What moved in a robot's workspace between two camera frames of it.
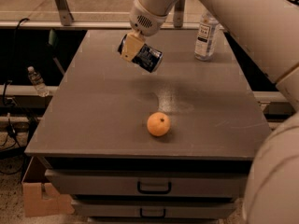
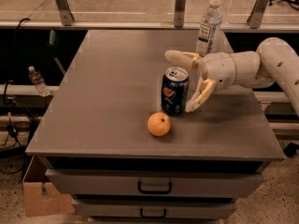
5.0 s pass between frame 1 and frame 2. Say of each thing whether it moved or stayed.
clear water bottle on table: stayed
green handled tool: stayed
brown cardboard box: stayed
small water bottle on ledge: stayed
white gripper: moved
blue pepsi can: moved
